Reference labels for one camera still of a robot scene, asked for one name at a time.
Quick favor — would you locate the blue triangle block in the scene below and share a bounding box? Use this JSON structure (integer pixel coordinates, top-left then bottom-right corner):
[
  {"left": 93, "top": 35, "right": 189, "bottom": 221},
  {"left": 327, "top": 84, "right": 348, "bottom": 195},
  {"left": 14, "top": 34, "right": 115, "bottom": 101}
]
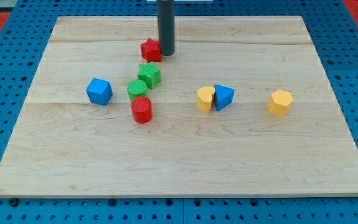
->
[{"left": 214, "top": 84, "right": 235, "bottom": 111}]

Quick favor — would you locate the yellow heart block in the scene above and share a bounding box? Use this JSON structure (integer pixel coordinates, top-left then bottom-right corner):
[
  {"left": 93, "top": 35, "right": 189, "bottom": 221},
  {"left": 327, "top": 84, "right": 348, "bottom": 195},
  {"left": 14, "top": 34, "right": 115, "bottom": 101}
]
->
[{"left": 196, "top": 86, "right": 216, "bottom": 113}]

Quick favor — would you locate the red cylinder block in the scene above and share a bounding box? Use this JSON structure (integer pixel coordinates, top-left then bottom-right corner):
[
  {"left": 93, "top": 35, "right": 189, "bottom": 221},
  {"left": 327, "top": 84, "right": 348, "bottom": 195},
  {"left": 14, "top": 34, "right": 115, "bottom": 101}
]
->
[{"left": 131, "top": 96, "right": 153, "bottom": 124}]

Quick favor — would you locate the green star block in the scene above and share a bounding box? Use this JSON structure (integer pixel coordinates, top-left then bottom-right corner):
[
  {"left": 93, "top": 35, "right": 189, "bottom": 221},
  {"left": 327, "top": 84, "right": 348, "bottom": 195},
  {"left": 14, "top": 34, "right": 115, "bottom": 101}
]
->
[{"left": 138, "top": 62, "right": 161, "bottom": 89}]

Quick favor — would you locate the green cylinder block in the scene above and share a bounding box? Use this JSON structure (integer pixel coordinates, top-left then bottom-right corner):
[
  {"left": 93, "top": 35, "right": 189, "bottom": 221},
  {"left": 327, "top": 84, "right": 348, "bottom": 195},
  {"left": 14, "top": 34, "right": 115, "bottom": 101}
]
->
[{"left": 127, "top": 79, "right": 147, "bottom": 101}]

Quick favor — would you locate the light wooden board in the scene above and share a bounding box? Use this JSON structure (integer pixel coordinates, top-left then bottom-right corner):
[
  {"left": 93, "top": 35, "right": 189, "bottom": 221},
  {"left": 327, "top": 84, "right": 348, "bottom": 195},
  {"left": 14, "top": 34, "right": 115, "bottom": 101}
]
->
[{"left": 0, "top": 16, "right": 358, "bottom": 198}]

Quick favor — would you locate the red star block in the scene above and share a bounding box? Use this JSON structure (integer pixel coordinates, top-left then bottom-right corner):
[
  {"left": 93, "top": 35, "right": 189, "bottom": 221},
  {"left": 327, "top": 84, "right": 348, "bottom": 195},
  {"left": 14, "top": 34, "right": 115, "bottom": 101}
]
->
[{"left": 140, "top": 38, "right": 162, "bottom": 63}]

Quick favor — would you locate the blue cube block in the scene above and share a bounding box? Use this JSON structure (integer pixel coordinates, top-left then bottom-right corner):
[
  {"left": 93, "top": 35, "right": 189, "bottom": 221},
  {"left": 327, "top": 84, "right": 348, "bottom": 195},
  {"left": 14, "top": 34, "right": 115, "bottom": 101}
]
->
[{"left": 86, "top": 78, "right": 113, "bottom": 106}]

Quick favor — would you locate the yellow hexagon block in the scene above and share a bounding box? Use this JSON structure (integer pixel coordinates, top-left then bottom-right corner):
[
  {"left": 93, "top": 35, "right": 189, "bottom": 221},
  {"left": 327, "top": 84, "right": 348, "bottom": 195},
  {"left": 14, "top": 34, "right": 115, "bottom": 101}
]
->
[{"left": 267, "top": 90, "right": 293, "bottom": 116}]

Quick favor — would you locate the dark grey cylindrical pointer rod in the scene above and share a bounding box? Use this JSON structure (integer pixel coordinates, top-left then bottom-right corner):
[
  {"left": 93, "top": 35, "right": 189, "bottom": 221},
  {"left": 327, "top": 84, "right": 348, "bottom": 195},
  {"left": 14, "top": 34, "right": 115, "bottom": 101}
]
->
[{"left": 157, "top": 0, "right": 175, "bottom": 56}]

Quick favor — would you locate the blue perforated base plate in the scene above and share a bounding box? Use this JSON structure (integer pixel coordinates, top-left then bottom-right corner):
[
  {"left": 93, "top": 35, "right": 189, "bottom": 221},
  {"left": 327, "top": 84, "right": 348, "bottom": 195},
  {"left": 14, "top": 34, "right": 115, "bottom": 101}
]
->
[{"left": 0, "top": 1, "right": 358, "bottom": 223}]

